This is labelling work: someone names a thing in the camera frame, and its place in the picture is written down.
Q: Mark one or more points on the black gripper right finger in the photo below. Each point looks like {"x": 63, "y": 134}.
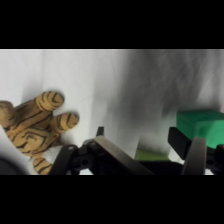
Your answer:
{"x": 196, "y": 155}

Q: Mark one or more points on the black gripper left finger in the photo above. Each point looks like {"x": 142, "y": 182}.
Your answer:
{"x": 110, "y": 155}

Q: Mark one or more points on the dark green block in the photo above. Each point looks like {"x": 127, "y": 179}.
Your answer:
{"x": 203, "y": 125}

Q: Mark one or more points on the tiger plush toy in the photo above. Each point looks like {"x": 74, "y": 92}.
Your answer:
{"x": 31, "y": 130}

